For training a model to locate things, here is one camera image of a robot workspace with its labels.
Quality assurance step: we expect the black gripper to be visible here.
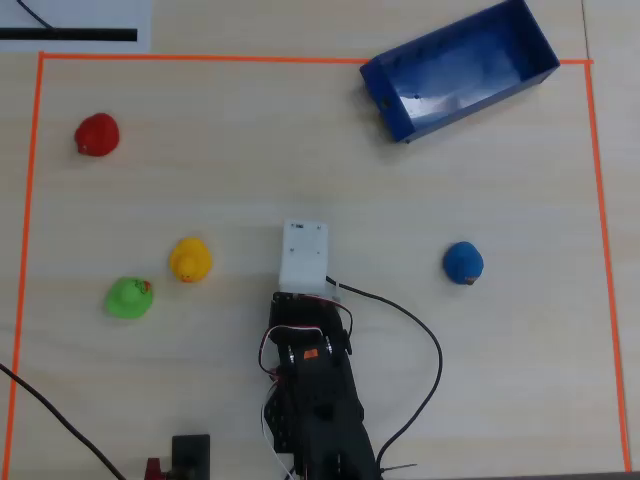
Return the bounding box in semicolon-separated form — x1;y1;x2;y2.
271;292;351;334

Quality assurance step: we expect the blue rubber duck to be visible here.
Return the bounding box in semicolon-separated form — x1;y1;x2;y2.
442;241;485;287

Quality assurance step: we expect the yellow rubber duck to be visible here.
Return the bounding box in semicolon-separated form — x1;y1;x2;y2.
169;237;213;285

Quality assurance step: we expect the green rubber duck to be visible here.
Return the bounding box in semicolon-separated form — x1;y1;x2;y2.
104;276;154;320

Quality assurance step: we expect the blue open box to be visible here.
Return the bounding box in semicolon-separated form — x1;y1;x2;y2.
358;0;561;145

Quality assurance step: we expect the red rubber duck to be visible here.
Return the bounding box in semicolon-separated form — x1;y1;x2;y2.
74;112;121;158

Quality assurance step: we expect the black clamp block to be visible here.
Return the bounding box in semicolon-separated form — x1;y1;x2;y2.
171;434;211;480

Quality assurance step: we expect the orange tape strip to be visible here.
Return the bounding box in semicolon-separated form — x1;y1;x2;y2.
38;51;595;67
583;59;633;474
2;52;46;480

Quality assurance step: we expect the black bar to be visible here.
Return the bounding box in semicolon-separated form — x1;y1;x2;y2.
0;28;138;42

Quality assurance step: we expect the white paper sheet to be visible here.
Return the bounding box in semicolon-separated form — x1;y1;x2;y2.
0;0;153;54

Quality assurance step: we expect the red white servo wire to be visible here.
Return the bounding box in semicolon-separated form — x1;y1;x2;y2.
294;294;354;357
257;324;326;386

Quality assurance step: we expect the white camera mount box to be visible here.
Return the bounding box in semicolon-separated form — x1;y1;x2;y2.
277;218;346;302

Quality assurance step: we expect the black camera cable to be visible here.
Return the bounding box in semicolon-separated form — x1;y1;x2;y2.
325;275;444;480

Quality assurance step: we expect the long black cable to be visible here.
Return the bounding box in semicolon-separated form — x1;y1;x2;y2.
0;363;127;480

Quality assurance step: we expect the thin black cable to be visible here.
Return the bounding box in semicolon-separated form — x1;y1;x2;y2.
16;0;57;32

